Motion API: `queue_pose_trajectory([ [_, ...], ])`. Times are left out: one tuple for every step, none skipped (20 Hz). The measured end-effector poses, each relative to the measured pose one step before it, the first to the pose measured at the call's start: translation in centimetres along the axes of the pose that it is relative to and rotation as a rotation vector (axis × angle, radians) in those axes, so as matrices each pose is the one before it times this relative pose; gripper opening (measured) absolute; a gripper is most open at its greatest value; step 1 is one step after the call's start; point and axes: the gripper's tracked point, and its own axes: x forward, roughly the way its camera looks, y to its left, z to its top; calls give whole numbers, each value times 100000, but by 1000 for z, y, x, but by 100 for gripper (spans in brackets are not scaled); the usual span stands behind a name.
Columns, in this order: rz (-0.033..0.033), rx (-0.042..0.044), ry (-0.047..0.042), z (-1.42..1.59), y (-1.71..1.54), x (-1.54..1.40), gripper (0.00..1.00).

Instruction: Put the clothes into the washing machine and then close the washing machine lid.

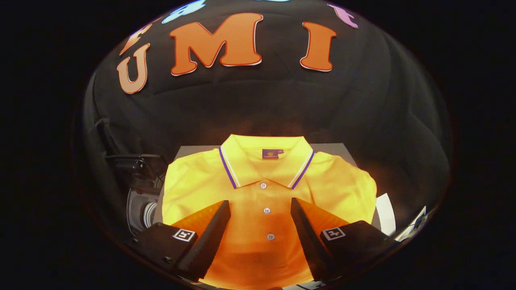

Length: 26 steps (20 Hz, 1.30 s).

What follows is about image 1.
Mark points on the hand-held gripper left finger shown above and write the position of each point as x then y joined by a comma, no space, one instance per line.
211,241

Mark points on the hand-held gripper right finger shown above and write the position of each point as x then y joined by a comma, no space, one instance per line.
308,237

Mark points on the yellow polo shirt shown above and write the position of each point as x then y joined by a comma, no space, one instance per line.
262,249

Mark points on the white paper sheet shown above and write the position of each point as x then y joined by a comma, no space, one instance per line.
385,213

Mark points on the white plastic object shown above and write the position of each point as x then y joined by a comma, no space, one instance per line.
411,227

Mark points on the black backdrop cloth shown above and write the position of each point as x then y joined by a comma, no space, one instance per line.
242,104

